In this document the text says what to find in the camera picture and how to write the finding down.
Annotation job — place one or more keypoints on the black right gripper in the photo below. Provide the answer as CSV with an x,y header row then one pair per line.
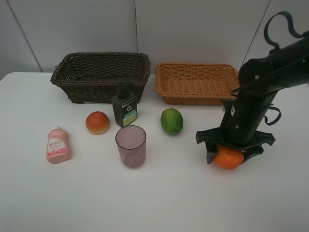
x,y
238,128

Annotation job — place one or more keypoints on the orange tangerine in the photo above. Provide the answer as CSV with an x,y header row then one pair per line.
x,y
228,158

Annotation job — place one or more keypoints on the green lime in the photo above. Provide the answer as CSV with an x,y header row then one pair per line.
x,y
171,121

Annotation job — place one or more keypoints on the purple translucent plastic cup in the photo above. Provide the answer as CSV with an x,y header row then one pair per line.
x,y
131,144

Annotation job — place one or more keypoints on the dark green pump bottle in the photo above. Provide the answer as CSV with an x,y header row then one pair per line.
x,y
124,105

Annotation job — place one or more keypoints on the pink detergent bottle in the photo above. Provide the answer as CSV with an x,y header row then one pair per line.
x,y
58,147

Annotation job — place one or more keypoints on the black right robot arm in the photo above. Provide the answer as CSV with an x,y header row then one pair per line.
x,y
260,80

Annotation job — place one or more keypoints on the tan wicker basket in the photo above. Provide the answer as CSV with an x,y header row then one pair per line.
x,y
180,83

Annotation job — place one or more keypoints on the red orange bun toy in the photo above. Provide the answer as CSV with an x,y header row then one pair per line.
x,y
97,123

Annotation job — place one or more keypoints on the dark brown wicker basket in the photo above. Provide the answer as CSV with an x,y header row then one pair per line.
x,y
94,77

